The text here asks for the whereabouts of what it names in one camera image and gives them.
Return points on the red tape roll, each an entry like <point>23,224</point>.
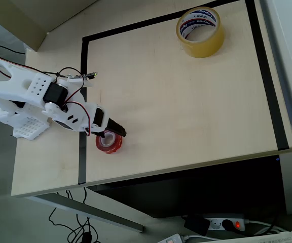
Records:
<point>110,148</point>

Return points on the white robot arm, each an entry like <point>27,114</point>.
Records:
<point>16,83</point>

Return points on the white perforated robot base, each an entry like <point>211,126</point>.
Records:
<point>29,127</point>

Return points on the large yellow tape roll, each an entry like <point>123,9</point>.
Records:
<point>206,49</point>

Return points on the grey metal table leg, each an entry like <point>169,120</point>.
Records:
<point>85,208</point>

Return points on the beige wooden board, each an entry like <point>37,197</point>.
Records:
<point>21,15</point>

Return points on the white power strip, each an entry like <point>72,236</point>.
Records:
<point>172,239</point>

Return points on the black power adapter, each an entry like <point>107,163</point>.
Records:
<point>196,225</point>

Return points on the black round plug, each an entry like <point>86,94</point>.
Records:
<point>227,224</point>

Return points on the grey table side panel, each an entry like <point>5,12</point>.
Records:
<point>288,184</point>

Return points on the camera board with green light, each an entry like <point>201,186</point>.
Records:
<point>81,77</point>

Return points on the grey power strip red switch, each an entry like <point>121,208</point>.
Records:
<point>213,224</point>

